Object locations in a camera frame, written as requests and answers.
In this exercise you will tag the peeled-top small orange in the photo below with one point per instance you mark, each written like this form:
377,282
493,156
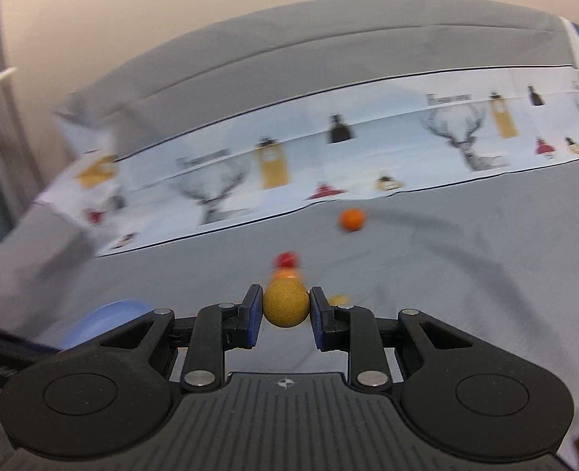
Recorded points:
286,273

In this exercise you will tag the far red cherry tomato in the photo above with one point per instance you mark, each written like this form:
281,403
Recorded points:
287,260

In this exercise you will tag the far small orange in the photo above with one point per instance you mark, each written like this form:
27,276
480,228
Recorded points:
352,219

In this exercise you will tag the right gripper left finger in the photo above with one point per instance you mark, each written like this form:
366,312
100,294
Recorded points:
217,329

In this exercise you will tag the blue plastic plate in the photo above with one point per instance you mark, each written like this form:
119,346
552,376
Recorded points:
102,320

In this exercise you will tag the grey deer print quilt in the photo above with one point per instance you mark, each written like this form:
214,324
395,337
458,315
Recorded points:
454,125

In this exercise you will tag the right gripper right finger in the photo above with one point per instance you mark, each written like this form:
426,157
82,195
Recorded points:
353,330

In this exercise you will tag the lone yellow longan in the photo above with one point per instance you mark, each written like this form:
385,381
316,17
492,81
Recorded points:
286,302

